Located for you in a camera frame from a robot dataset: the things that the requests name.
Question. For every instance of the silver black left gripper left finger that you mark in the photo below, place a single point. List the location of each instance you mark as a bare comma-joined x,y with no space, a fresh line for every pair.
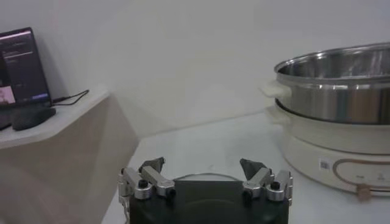
152,181

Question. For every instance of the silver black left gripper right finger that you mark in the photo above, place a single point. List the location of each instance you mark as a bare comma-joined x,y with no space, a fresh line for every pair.
259,179

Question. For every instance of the perforated steel steamer basket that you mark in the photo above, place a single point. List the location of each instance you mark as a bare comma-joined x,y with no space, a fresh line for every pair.
335,100

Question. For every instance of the cream electric cooker base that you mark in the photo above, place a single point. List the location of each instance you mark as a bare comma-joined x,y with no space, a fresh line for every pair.
335,143

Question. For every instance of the white side desk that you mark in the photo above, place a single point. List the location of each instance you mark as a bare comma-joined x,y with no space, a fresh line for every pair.
61,158

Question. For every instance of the black computer mouse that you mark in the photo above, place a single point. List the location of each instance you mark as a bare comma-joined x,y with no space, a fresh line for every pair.
32,117

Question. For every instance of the dark open laptop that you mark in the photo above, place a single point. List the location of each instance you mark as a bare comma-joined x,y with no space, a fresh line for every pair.
21,67

